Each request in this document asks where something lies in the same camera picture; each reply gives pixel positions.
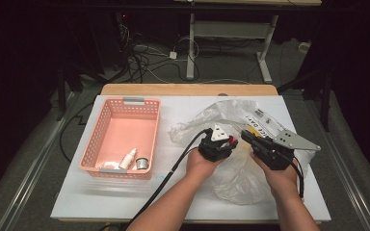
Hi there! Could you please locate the white table board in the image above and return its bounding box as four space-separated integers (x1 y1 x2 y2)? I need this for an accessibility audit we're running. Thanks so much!
50 94 331 222

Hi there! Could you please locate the black metal stand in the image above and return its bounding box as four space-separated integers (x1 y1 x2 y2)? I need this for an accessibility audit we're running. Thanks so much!
56 62 85 122
277 64 333 133

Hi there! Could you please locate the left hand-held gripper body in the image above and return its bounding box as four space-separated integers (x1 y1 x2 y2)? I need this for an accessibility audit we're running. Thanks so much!
198 124 230 163

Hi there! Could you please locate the white metal desk frame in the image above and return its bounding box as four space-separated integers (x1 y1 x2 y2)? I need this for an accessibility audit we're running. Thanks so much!
186 13 278 85

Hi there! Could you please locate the person's left hand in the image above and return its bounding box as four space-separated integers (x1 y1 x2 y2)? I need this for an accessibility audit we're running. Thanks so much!
186 150 225 181

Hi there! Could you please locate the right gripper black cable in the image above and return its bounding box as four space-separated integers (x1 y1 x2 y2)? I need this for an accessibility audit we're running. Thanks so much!
292 156 305 198

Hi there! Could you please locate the clear printed plastic bag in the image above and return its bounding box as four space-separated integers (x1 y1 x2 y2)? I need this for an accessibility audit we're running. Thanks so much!
168 99 316 206

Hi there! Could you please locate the pink perforated plastic basket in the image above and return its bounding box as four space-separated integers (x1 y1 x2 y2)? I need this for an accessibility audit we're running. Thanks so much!
79 96 162 180

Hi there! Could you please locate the floor cable bundle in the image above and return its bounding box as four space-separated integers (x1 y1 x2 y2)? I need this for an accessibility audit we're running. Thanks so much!
117 13 203 85

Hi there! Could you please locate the small white dropper bottle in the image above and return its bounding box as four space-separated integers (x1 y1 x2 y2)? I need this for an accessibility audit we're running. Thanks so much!
119 147 138 170

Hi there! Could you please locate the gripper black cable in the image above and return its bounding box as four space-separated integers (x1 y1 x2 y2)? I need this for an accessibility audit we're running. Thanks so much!
119 128 212 231
292 156 305 198

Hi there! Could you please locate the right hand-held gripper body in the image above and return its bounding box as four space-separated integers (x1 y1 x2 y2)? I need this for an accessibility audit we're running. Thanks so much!
251 129 322 170

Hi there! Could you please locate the wooden table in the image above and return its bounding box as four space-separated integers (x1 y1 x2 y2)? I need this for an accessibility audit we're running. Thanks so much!
100 84 278 96

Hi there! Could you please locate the person's right hand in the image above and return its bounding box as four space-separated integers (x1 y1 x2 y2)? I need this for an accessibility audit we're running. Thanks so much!
250 153 300 193

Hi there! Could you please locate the metal floor rail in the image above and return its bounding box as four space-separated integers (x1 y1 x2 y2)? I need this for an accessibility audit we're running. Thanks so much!
0 92 80 231
304 92 370 231

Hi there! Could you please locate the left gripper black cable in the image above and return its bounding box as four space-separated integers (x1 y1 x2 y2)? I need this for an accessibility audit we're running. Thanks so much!
119 128 212 231

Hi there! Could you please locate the black floor cable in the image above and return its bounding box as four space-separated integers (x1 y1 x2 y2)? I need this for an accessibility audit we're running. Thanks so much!
59 101 96 163

